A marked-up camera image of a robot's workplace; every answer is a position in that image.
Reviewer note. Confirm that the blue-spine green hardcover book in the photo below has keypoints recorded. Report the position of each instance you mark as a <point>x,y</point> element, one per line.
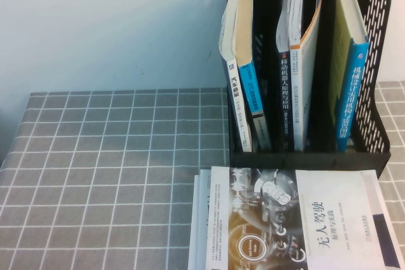
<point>352,99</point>

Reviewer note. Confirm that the black plastic book stand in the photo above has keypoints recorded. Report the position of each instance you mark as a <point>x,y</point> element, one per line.
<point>316,159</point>

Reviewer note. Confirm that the grey grid tablecloth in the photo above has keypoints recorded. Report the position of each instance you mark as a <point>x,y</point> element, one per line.
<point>95,172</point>

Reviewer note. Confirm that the white autonomous driving book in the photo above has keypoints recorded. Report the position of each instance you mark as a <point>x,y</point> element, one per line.
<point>332,219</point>

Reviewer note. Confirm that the white-spine paperback book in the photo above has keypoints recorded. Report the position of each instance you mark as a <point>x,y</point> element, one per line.
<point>233,83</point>

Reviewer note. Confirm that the dark navy robotics book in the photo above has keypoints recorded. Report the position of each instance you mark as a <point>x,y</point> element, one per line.
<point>285,93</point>

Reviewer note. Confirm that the white orange ROS2 book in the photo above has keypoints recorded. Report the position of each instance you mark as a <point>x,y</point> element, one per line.
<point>299,108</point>

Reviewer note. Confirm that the blue-spine paperback book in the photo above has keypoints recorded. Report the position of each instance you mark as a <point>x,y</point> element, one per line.
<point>250,89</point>

